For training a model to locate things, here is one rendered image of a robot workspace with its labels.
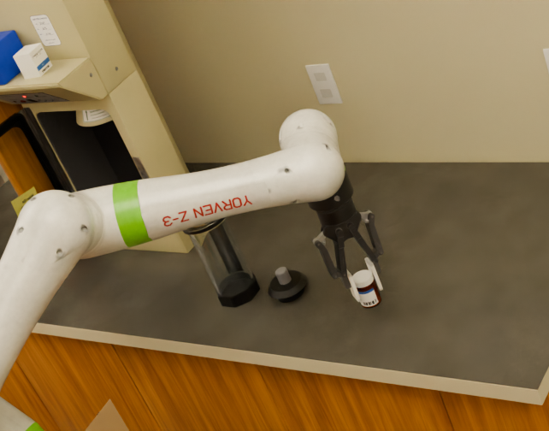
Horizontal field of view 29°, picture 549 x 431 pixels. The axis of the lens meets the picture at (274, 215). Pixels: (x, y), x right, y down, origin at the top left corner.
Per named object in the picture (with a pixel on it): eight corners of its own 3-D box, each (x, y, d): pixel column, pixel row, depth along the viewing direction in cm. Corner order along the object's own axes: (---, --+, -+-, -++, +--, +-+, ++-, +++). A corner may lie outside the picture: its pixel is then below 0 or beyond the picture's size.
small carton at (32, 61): (36, 67, 248) (24, 45, 245) (52, 65, 246) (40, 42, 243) (24, 79, 245) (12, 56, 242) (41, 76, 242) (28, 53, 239)
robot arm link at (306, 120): (323, 91, 203) (268, 110, 204) (330, 120, 192) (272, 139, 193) (346, 152, 210) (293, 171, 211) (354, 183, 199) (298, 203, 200)
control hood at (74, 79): (17, 99, 266) (-2, 64, 261) (109, 94, 247) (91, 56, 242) (-14, 125, 259) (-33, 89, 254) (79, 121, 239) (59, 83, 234)
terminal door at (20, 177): (91, 237, 285) (20, 109, 265) (7, 310, 268) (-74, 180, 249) (88, 236, 286) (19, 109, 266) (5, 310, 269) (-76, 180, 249)
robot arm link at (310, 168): (138, 168, 195) (156, 219, 200) (136, 198, 185) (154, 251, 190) (334, 121, 192) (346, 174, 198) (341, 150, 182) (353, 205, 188)
